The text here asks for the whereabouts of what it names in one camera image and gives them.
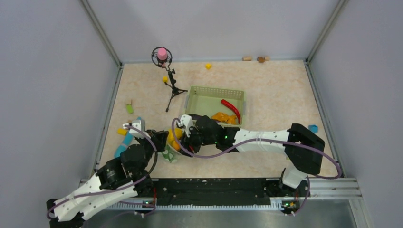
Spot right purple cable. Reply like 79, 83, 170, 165
171, 118, 343, 180

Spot red orange toy pepper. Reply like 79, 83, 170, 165
170, 141, 181, 152

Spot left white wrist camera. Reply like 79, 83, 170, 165
123, 119, 146, 138

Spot brown cork piece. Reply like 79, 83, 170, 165
257, 57, 266, 63

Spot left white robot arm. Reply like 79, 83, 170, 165
47, 130, 169, 228

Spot small tan wooden block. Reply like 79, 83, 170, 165
125, 99, 133, 105

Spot pink microphone on tripod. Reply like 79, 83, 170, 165
151, 47, 188, 112

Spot light green plastic basket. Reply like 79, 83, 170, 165
184, 85, 246, 127

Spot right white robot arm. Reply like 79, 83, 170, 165
174, 114, 325, 196

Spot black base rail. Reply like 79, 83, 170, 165
135, 178, 300, 209

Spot purple cable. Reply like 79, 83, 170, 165
171, 118, 343, 180
46, 125, 158, 220

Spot blue toy block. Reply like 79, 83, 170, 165
308, 124, 319, 133

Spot green toy bell pepper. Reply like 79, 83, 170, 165
162, 150, 177, 163

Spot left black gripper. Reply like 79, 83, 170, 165
135, 128, 169, 175

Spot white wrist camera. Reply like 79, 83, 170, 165
176, 114, 193, 137
123, 119, 146, 138

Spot clear zip top bag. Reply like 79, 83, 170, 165
165, 140, 188, 161

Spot yellow wooden block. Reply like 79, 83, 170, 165
116, 129, 128, 136

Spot yellow toy lemon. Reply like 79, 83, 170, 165
167, 128, 183, 145

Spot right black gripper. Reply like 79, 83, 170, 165
179, 123, 217, 157

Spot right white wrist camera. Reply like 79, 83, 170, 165
176, 114, 193, 137

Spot red toy chili pepper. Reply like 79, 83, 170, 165
221, 99, 241, 124

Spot blue cylinder toy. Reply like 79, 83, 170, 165
114, 131, 134, 158

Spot orange toy ginger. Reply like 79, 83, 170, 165
211, 112, 237, 125

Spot green wooden block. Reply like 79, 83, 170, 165
125, 104, 134, 114

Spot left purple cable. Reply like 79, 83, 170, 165
46, 125, 158, 220

